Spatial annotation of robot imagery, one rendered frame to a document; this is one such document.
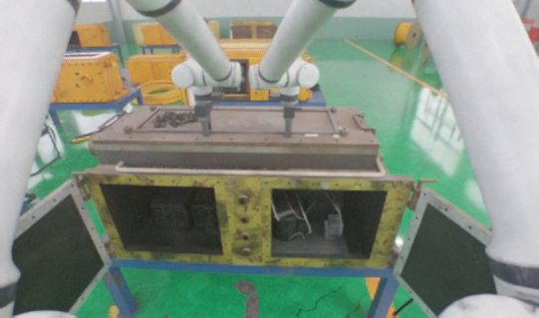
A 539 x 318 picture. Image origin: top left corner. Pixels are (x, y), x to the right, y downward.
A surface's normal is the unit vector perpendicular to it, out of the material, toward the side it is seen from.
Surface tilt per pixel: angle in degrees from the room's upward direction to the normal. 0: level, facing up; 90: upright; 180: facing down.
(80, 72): 90
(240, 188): 90
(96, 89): 90
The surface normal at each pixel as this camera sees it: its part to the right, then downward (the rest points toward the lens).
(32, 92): 0.99, 0.04
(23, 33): 0.81, -0.08
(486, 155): -0.95, 0.17
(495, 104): -0.69, 0.02
